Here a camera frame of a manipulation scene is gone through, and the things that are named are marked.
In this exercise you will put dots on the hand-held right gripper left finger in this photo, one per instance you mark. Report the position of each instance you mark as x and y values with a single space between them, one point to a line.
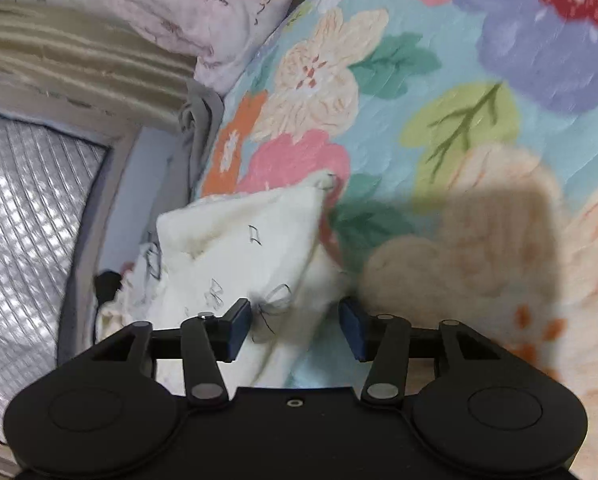
239 330

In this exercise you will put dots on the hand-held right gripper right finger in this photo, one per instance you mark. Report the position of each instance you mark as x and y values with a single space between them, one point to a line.
351 330

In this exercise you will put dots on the mid grey garment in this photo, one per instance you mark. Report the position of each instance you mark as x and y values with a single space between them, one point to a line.
199 125

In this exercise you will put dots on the silver quilted window shade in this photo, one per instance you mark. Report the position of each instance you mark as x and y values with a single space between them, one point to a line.
24 260

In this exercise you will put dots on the floral quilt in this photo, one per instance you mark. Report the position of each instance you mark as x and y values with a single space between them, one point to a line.
429 60

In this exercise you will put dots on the beige curtain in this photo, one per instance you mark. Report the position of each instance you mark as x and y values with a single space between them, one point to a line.
79 50

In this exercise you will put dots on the pink printed blanket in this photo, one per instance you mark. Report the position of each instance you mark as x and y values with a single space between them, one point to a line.
204 5

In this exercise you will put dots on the beige window frame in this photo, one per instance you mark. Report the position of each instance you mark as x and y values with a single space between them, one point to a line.
39 106

